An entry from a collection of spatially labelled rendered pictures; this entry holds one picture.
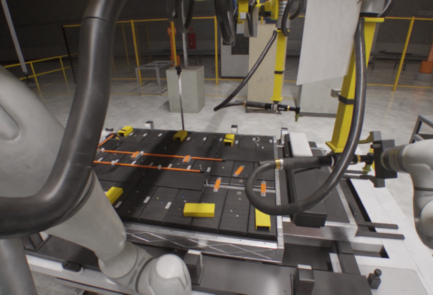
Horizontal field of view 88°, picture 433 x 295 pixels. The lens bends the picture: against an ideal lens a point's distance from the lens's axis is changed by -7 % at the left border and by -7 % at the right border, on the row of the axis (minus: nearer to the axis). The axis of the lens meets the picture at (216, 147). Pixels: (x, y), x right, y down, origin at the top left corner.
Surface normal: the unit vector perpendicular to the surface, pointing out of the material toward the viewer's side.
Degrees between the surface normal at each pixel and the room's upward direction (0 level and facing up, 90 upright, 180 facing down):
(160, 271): 14
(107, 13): 64
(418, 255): 0
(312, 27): 90
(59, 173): 48
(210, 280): 0
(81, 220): 108
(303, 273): 0
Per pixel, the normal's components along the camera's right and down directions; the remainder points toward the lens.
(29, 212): 0.82, -0.48
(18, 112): 0.92, -0.18
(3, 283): 0.87, 0.20
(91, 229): 0.75, 0.50
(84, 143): 0.64, 0.00
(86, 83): 0.07, -0.07
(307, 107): -0.18, 0.45
